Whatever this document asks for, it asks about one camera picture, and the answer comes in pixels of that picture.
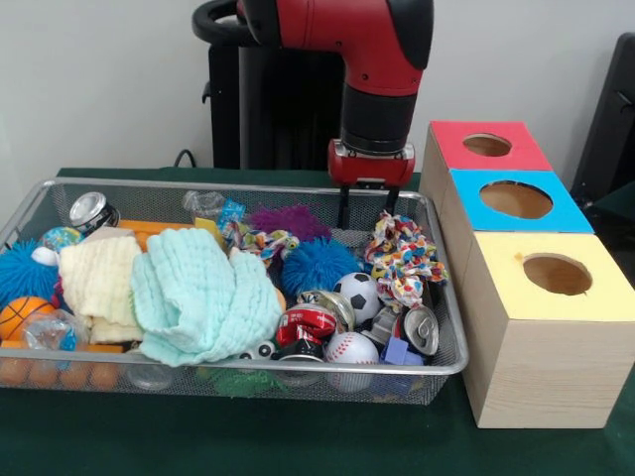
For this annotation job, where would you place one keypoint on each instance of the purple spiky toy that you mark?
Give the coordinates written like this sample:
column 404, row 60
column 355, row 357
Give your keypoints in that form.
column 293, row 220

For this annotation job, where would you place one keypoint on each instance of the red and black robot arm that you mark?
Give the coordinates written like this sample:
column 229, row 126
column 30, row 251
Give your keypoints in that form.
column 367, row 50

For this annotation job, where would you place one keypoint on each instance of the mint green knitted cloth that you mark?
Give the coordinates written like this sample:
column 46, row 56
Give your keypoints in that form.
column 203, row 302

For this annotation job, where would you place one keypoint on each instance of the small soccer ball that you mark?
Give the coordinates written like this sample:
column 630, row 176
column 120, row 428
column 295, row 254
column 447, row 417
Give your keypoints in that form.
column 357, row 296

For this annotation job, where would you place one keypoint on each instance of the orange toy basketball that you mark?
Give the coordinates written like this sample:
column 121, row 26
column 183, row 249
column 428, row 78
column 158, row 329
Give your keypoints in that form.
column 22, row 317

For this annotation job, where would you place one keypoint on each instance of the cream knitted cloth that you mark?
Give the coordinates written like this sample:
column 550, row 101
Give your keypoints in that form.
column 99, row 283

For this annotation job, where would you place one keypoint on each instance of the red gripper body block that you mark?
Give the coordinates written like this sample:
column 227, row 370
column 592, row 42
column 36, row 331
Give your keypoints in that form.
column 371, row 169

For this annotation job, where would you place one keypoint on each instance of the red crushed can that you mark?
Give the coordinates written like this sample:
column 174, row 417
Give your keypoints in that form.
column 306, row 325

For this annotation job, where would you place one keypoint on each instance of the silver crushed can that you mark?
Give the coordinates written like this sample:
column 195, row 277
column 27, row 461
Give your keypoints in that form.
column 422, row 330

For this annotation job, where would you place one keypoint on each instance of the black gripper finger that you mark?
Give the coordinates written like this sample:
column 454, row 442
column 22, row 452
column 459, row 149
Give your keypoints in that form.
column 343, row 208
column 391, row 201

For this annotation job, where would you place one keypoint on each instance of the small blue spiky ball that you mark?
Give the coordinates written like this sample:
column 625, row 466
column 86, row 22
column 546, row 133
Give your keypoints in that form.
column 317, row 268

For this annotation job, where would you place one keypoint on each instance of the shallow clear mesh bin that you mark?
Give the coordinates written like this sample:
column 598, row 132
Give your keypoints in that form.
column 442, row 297

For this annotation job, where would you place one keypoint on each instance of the wooden box with three holes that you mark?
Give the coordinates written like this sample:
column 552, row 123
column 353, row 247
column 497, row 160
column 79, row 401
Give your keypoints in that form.
column 536, row 347

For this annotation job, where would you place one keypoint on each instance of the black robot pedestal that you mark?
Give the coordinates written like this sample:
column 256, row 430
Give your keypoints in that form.
column 278, row 109

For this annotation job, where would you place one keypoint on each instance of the silver topped dark can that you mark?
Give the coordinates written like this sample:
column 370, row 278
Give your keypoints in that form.
column 91, row 210

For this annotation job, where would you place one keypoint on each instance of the dark green table cloth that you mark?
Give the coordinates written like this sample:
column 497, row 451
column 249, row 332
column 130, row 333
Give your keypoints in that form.
column 298, row 436

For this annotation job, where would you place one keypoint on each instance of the blue spiky ball with eyes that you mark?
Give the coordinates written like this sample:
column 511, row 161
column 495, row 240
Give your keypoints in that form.
column 22, row 270

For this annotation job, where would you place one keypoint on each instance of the white toy baseball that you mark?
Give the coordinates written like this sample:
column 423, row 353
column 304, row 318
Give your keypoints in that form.
column 351, row 349

